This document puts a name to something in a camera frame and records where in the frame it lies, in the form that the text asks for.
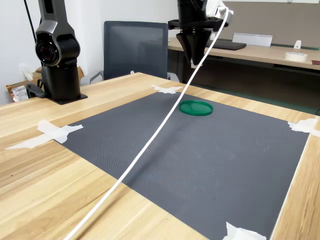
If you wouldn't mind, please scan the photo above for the round green lid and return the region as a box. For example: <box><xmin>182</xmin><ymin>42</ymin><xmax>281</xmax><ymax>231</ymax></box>
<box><xmin>178</xmin><ymin>99</ymin><xmax>214</xmax><ymax>117</ymax></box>

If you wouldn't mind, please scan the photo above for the white tape piece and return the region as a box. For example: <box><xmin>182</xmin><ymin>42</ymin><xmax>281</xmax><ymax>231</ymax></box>
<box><xmin>4</xmin><ymin>119</ymin><xmax>84</xmax><ymax>151</ymax></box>
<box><xmin>287</xmin><ymin>118</ymin><xmax>320</xmax><ymax>138</ymax></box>
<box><xmin>222</xmin><ymin>221</ymin><xmax>267</xmax><ymax>240</ymax></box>
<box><xmin>151</xmin><ymin>84</ymin><xmax>184</xmax><ymax>95</ymax></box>

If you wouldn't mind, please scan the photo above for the dark grey office chair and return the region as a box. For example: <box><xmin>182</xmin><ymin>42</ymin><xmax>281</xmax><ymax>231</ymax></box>
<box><xmin>89</xmin><ymin>20</ymin><xmax>181</xmax><ymax>85</ymax></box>

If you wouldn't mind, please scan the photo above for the beige office desk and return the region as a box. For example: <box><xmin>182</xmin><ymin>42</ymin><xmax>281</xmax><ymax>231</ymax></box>
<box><xmin>167</xmin><ymin>36</ymin><xmax>320</xmax><ymax>85</ymax></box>

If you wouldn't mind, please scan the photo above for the white tape roll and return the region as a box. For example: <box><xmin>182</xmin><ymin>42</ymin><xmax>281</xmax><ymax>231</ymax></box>
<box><xmin>284</xmin><ymin>51</ymin><xmax>308</xmax><ymax>63</ymax></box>

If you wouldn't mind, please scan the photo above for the dark grey mat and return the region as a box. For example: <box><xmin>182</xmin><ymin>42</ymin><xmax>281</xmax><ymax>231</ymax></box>
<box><xmin>59</xmin><ymin>91</ymin><xmax>311</xmax><ymax>240</ymax></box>

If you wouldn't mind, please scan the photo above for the crumpled white wrap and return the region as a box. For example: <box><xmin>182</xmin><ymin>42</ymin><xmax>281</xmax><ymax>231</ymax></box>
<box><xmin>19</xmin><ymin>63</ymin><xmax>35</xmax><ymax>81</ymax></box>

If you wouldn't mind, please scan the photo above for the brown package with label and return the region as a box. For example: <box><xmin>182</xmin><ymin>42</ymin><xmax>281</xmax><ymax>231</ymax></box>
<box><xmin>5</xmin><ymin>83</ymin><xmax>29</xmax><ymax>103</ymax></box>

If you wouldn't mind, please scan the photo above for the white camera box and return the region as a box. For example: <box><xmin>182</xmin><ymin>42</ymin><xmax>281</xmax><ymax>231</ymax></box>
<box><xmin>205</xmin><ymin>0</ymin><xmax>235</xmax><ymax>23</ymax></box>

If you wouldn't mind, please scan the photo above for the silver cable duct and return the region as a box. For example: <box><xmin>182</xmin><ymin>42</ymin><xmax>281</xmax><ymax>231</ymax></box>
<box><xmin>231</xmin><ymin>32</ymin><xmax>274</xmax><ymax>48</ymax></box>

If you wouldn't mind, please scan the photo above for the white cable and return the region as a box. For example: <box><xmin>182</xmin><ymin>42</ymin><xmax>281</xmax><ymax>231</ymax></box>
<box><xmin>63</xmin><ymin>6</ymin><xmax>230</xmax><ymax>240</ymax></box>

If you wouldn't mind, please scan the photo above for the thin black cable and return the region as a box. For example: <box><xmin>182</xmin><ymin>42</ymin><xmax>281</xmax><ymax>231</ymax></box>
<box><xmin>23</xmin><ymin>0</ymin><xmax>39</xmax><ymax>42</ymax></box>

